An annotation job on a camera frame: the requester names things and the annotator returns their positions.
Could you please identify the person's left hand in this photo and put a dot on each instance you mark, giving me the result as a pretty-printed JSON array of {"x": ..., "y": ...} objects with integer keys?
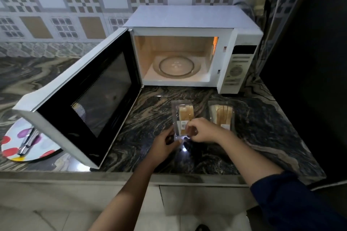
[{"x": 162, "y": 149}]

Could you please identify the person's right hand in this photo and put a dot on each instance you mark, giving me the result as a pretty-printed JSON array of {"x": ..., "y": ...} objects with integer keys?
[{"x": 208, "y": 130}]

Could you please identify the clear plastic container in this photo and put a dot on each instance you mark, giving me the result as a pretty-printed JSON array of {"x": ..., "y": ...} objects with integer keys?
[
  {"x": 185, "y": 111},
  {"x": 223, "y": 114}
]

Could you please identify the white microwave door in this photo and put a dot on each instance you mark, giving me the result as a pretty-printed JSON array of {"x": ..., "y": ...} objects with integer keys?
[{"x": 103, "y": 95}]

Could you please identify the white microwave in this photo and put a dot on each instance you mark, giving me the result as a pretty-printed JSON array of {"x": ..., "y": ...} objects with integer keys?
[{"x": 189, "y": 17}]

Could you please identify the colourful dotted plate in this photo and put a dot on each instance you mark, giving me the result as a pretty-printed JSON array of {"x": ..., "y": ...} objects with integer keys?
[{"x": 13, "y": 141}]

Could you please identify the person's left forearm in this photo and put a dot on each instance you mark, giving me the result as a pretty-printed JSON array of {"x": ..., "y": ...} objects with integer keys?
[{"x": 127, "y": 201}]

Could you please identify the black slipper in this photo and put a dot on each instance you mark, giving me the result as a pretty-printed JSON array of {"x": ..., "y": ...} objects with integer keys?
[{"x": 202, "y": 228}]

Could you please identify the beige kitchen base cabinets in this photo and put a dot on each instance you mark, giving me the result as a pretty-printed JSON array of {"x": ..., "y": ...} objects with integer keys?
[{"x": 81, "y": 195}]

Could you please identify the dark blue sleeve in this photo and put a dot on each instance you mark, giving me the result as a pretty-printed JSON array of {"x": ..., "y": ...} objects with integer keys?
[{"x": 292, "y": 203}]

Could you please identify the metal tongs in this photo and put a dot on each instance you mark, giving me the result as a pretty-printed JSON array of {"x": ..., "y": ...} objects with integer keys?
[{"x": 27, "y": 142}]

